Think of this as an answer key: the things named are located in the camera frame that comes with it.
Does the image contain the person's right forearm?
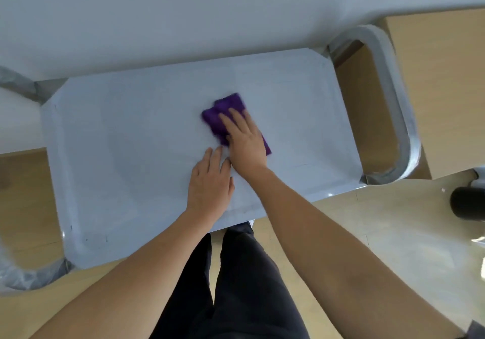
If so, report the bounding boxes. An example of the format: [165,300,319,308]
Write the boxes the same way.
[242,167,467,339]

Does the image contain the black cylindrical object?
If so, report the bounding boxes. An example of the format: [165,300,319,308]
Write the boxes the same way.
[450,186,485,222]

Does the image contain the person's right hand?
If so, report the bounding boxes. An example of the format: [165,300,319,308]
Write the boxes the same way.
[219,108,271,181]

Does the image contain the person's left forearm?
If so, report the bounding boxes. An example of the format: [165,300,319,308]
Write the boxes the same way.
[28,210,226,339]

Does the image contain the dark trousers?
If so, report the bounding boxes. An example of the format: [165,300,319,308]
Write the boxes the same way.
[149,222,312,339]

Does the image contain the person's left hand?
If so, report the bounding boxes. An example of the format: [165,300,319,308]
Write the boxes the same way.
[185,146,236,224]

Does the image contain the plastic-wrapped grey cart handle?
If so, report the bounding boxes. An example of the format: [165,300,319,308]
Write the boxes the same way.
[327,24,421,186]
[0,66,75,295]

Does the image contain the purple cleaning cloth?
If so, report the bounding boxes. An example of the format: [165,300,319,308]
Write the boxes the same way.
[201,93,273,157]

